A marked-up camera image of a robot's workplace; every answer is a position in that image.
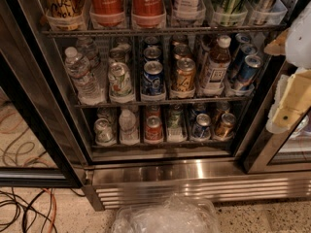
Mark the green white can front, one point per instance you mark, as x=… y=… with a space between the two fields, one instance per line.
x=119 y=79

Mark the green striped can top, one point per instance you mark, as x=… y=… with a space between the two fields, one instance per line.
x=228 y=12

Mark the blue can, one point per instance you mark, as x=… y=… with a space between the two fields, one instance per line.
x=244 y=50
x=247 y=72
x=153 y=80
x=152 y=54
x=201 y=127

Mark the gold can bottom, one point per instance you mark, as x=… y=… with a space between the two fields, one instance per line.
x=224 y=127

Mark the yellow LaCroix can top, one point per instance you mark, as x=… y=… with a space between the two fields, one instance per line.
x=63 y=13

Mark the blue can bottom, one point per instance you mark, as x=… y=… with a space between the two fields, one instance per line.
x=201 y=127

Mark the left Coca-Cola can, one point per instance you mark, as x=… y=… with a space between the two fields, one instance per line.
x=108 y=12

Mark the red can bottom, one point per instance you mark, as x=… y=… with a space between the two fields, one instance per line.
x=153 y=130

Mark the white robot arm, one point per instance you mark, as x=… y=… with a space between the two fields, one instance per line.
x=298 y=43

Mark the glass fridge door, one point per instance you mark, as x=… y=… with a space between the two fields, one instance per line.
x=289 y=150
x=38 y=148

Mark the front clear water bottle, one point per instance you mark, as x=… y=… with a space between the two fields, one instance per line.
x=78 y=68

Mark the white green can bottom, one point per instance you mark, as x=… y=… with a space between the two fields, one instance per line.
x=104 y=134

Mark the small water bottle bottom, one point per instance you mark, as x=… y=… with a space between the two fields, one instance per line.
x=128 y=128

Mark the blue can right front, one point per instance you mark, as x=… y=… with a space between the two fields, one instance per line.
x=247 y=72

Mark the rear clear water bottle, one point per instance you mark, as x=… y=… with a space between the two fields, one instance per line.
x=87 y=47

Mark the coca-cola can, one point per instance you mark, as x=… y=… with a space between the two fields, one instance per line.
x=147 y=12
x=108 y=12

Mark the stainless steel fridge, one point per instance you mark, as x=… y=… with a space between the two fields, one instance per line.
x=120 y=175

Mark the clear water bottle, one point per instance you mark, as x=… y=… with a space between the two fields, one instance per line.
x=87 y=47
x=78 y=68

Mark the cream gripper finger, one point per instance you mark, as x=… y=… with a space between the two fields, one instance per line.
x=292 y=100
x=277 y=46

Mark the clear plastic bag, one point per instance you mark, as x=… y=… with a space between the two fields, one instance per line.
x=177 y=214

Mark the orange LaCroix can front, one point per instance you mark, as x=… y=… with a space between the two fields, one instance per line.
x=183 y=77

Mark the right glass fridge door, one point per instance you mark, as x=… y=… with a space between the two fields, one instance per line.
x=289 y=150

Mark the amber tea bottle white cap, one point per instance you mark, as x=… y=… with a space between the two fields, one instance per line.
x=213 y=72

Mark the right Coca-Cola can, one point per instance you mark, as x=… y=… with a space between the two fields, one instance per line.
x=147 y=12

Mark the white label bottle top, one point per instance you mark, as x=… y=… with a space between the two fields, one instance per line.
x=186 y=9

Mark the blue can middle front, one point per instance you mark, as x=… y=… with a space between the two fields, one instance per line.
x=153 y=80

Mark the left glass fridge door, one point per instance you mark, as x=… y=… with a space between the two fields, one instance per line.
x=38 y=148

